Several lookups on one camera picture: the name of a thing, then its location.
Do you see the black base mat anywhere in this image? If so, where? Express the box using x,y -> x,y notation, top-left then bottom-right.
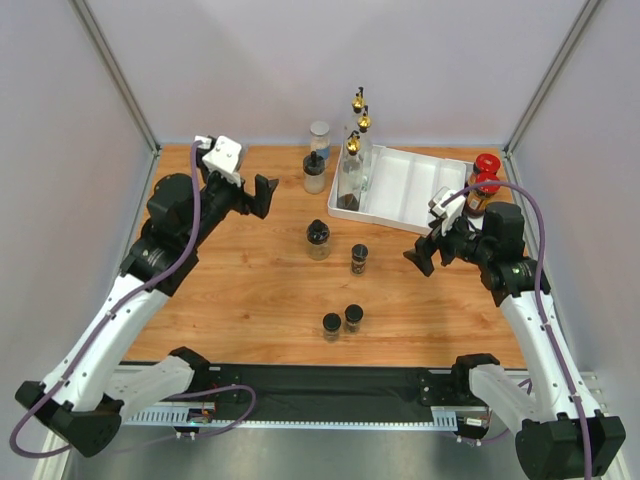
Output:
204,364 -> 487,424

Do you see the small black lid jar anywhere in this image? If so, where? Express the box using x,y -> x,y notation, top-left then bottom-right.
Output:
345,304 -> 364,333
322,313 -> 342,342

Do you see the aluminium front rail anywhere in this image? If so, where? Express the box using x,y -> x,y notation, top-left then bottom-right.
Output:
114,362 -> 608,412

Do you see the small black lid jar left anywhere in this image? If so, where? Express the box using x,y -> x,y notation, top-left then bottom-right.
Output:
322,313 -> 342,342

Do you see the right aluminium corner post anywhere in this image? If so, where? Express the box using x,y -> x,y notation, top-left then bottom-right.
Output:
503,0 -> 609,154

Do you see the black lid jar behind bottle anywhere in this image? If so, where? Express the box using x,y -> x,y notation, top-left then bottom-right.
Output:
303,151 -> 326,194

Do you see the black label spice shaker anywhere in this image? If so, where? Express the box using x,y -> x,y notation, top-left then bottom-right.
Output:
351,243 -> 369,275

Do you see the white compartment tray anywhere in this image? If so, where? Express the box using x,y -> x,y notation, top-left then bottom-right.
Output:
327,145 -> 472,235

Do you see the clear oil bottle gold spout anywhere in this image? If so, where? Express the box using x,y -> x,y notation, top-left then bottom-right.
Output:
357,105 -> 373,192

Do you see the left aluminium corner post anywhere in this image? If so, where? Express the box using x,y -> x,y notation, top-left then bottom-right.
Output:
69,0 -> 162,154

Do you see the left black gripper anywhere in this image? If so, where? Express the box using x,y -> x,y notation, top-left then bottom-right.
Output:
185,151 -> 278,251

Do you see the red lid sauce jar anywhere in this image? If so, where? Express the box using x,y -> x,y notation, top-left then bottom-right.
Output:
465,173 -> 500,218
467,153 -> 501,185

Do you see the black lid glass spice jar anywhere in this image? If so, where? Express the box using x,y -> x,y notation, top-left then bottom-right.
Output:
306,219 -> 330,261

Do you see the small black lid jar right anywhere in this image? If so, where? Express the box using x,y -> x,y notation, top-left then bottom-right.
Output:
345,304 -> 364,333

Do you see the oil bottle dark sauce back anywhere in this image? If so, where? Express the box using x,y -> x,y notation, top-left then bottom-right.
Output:
337,131 -> 364,211

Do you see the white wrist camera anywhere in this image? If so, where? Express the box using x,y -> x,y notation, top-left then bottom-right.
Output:
428,187 -> 466,236
194,135 -> 244,187

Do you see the oil bottle dark sauce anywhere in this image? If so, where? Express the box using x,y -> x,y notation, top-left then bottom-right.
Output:
349,86 -> 369,146
337,131 -> 364,211

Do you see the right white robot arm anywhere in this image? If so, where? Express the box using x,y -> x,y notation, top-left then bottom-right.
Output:
404,202 -> 626,479

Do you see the aluminium corner post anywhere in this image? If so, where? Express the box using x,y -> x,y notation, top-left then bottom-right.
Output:
69,0 -> 162,154
503,0 -> 609,154

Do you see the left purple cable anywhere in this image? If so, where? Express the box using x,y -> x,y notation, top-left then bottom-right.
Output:
9,139 -> 257,459

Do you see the oil bottle dark sauce front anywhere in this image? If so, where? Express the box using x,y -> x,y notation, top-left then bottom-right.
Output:
349,86 -> 369,146

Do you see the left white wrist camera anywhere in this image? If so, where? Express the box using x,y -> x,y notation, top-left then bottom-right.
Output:
194,135 -> 244,187

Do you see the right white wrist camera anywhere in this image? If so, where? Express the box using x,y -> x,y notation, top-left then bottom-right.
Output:
428,187 -> 466,236

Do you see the silver lid jar blue label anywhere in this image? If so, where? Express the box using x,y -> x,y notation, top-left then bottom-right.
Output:
310,121 -> 331,160

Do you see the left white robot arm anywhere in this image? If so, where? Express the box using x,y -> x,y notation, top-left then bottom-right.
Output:
15,172 -> 278,458

